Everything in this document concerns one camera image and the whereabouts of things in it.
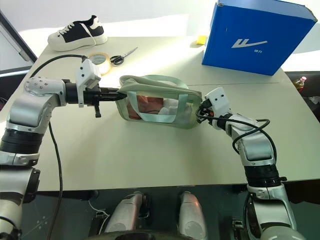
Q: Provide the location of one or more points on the silver right robot leg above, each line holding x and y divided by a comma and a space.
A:
191, 215

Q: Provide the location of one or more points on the white crumpled item inside pouch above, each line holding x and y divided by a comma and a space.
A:
172, 110

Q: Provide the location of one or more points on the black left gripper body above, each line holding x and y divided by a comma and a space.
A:
91, 96

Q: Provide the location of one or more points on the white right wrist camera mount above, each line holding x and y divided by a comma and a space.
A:
219, 100

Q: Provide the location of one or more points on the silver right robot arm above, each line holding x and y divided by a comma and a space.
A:
257, 150

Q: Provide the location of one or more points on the green pouch with clear window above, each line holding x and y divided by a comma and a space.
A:
160, 92

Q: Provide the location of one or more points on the small yellow block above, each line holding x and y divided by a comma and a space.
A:
200, 40

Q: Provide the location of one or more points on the yellow bottle with red cap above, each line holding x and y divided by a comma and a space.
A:
300, 85

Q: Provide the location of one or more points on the black and white sneaker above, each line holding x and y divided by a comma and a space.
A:
77, 33

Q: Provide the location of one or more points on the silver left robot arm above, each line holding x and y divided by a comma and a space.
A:
30, 107

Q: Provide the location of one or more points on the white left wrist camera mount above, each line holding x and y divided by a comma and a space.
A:
86, 75

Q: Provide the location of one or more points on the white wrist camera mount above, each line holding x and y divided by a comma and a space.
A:
86, 75
219, 100

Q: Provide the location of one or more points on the orange item inside pouch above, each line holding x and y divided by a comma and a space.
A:
142, 105

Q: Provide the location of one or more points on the clear tape roll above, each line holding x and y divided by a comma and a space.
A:
101, 62

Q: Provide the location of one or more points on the blue shoe box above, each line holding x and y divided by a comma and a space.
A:
255, 37

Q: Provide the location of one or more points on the dark framed panel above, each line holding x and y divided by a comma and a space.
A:
15, 47

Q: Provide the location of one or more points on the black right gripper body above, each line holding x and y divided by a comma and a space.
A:
205, 111

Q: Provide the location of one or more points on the silver left robot leg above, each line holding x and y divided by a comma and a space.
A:
125, 215

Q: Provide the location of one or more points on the silver robot leg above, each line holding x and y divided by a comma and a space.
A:
191, 215
125, 215

